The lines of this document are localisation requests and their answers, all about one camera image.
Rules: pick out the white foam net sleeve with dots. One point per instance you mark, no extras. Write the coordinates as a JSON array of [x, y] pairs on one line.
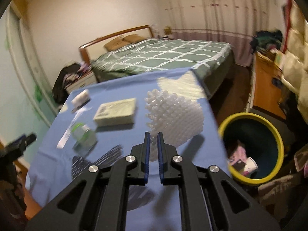
[[178, 118]]

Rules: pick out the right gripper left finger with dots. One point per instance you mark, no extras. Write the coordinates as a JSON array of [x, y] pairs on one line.
[[145, 157]]

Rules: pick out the clear bottle green cap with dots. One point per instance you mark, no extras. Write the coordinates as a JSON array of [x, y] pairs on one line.
[[85, 138]]

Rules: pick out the wooden headboard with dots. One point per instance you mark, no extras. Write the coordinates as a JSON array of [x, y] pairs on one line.
[[95, 48]]

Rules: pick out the clothes heap on desk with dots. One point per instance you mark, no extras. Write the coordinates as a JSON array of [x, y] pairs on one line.
[[266, 40]]

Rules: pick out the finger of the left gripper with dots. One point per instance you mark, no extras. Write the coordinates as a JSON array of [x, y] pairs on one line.
[[25, 140]]

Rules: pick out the cream puffer jacket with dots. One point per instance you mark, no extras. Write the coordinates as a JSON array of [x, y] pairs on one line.
[[294, 73]]

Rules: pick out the brown pillow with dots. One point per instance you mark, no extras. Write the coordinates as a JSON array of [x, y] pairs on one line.
[[134, 38], [115, 44]]

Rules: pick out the blue star tablecloth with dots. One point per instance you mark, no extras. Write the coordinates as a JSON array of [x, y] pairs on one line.
[[150, 207]]

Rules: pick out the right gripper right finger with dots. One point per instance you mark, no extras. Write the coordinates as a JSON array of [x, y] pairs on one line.
[[161, 155]]

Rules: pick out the sliding wardrobe door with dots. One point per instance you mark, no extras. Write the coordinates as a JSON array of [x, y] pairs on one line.
[[26, 95]]

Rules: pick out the bed with green quilt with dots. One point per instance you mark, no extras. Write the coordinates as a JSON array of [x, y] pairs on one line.
[[209, 60]]

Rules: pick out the right brown pillow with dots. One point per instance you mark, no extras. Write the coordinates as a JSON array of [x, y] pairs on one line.
[[134, 38]]

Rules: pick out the tissue box on far nightstand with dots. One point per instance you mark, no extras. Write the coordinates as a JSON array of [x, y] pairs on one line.
[[167, 30]]

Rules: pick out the white green medicine box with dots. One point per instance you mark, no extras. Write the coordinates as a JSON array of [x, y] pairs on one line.
[[114, 113]]

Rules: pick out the yellow rim trash bin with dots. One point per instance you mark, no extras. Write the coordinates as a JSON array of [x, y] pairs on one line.
[[261, 141]]

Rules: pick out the pink strawberry milk carton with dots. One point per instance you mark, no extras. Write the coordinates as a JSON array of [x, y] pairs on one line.
[[238, 158]]

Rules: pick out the left brown pillow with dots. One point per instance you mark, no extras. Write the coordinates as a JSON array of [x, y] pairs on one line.
[[115, 44]]

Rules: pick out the wooden desk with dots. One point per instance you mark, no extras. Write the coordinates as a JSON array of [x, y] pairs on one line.
[[264, 95]]

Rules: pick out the white nightstand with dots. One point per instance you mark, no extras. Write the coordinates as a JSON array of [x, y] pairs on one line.
[[85, 80]]

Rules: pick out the pink white curtain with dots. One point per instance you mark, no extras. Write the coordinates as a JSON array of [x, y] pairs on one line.
[[231, 21]]

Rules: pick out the white yogurt cup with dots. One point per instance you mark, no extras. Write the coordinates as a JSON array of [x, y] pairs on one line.
[[250, 167]]

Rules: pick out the small white pill bottle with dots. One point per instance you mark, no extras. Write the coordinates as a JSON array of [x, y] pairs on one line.
[[81, 99]]

